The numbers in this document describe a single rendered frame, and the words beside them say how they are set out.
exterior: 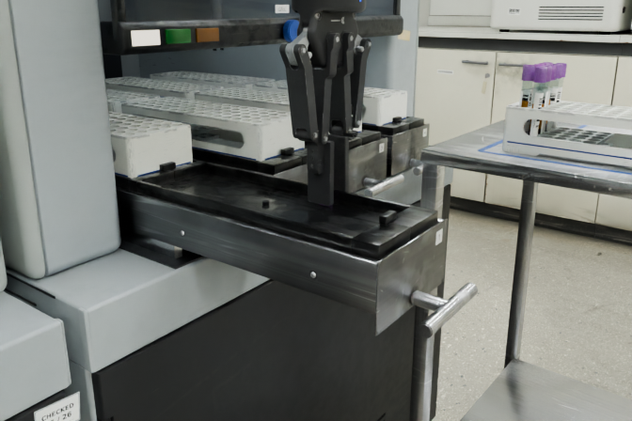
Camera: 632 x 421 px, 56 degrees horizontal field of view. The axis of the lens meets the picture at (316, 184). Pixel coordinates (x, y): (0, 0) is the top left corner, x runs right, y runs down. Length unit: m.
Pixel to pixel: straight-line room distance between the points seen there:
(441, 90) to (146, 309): 2.54
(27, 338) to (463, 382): 1.40
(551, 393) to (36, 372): 0.99
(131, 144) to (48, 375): 0.27
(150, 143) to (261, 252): 0.24
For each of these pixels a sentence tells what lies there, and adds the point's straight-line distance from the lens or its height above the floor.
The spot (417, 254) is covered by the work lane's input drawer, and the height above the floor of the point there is 0.79.
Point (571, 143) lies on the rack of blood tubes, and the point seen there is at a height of 0.84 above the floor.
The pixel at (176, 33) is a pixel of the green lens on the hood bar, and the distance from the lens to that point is 0.72.
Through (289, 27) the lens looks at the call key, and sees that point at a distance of 0.85.
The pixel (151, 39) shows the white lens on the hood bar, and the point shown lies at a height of 0.98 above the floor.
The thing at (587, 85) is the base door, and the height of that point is 0.69.
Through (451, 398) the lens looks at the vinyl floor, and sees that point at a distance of 1.75.
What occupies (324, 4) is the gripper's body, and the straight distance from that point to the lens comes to 0.59.
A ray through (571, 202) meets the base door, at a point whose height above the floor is 0.16.
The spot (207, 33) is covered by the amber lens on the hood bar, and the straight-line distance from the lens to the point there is 0.75.
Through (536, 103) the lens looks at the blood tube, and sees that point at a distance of 0.85.
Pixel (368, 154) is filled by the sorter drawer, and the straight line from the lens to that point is 0.94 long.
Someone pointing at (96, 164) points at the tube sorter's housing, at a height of 0.85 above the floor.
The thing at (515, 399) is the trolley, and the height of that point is 0.28.
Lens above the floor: 1.01
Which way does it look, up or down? 16 degrees down
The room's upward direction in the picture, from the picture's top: straight up
